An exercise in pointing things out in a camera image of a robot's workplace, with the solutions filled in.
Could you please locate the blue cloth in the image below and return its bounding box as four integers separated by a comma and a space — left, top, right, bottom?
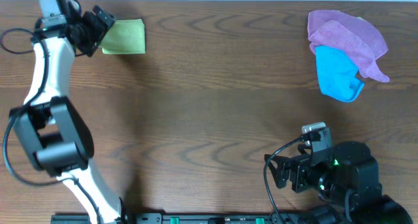
315, 46, 364, 103

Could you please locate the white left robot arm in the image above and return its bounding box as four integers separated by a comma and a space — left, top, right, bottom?
3, 2, 132, 223

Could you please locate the purple cloth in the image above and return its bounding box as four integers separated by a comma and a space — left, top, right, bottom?
307, 10, 390, 83

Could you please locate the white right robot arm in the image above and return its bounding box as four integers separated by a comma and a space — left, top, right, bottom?
263, 139, 412, 223

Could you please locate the green cloth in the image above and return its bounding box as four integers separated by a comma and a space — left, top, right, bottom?
99, 19, 146, 54

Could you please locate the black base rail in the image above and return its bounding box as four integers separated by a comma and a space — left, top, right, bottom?
50, 212, 382, 224

